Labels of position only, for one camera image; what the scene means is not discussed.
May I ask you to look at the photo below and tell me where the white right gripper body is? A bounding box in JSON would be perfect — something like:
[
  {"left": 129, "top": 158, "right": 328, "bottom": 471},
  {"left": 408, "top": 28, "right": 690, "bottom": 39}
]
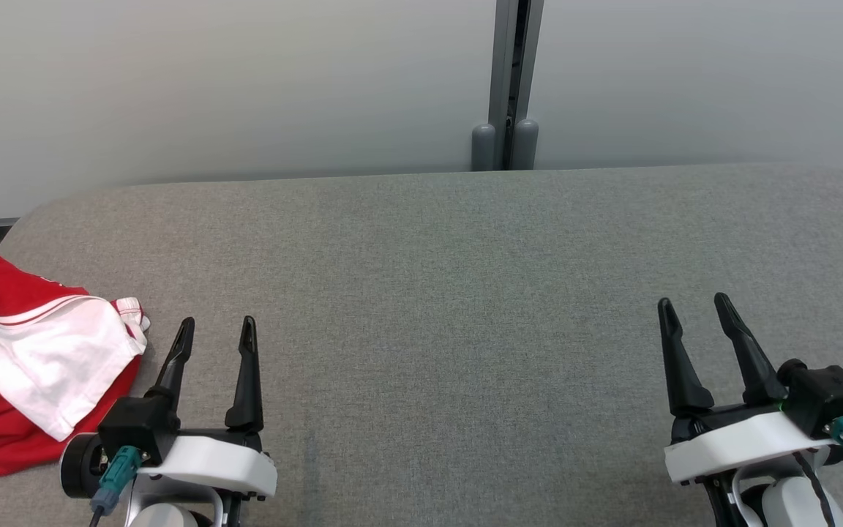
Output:
[{"left": 664, "top": 400, "right": 843, "bottom": 527}]

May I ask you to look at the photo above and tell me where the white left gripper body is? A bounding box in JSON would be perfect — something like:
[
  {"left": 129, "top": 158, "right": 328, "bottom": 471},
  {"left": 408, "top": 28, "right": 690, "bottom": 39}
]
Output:
[{"left": 135, "top": 428, "right": 278, "bottom": 527}]

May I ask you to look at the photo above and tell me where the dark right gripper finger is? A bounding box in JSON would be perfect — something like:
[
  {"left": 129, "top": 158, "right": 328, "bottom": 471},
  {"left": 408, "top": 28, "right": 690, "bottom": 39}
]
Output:
[
  {"left": 657, "top": 297, "right": 716, "bottom": 418},
  {"left": 713, "top": 292, "right": 788, "bottom": 408}
]

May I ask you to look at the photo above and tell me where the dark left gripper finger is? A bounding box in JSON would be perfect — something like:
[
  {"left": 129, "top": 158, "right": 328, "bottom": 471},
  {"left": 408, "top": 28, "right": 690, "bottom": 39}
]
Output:
[
  {"left": 225, "top": 315, "right": 264, "bottom": 433},
  {"left": 146, "top": 316, "right": 196, "bottom": 411}
]

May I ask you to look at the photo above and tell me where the red jersey with white sleeves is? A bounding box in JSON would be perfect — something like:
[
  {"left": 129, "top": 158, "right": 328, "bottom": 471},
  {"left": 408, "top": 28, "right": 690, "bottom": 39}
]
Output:
[{"left": 0, "top": 253, "right": 146, "bottom": 442}]

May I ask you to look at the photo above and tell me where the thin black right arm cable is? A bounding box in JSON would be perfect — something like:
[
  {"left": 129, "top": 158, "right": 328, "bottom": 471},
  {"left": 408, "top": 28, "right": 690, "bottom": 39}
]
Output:
[{"left": 791, "top": 450, "right": 837, "bottom": 527}]

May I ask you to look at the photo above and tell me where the grey cylindrical post foot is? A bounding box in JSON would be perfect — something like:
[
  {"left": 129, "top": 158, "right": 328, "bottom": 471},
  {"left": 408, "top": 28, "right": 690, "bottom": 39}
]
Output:
[
  {"left": 513, "top": 119, "right": 539, "bottom": 171},
  {"left": 471, "top": 123, "right": 497, "bottom": 171}
]

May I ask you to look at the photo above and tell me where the grey partition post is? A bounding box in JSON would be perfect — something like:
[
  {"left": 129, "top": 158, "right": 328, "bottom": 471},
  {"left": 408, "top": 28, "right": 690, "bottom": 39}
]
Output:
[{"left": 487, "top": 0, "right": 544, "bottom": 171}]

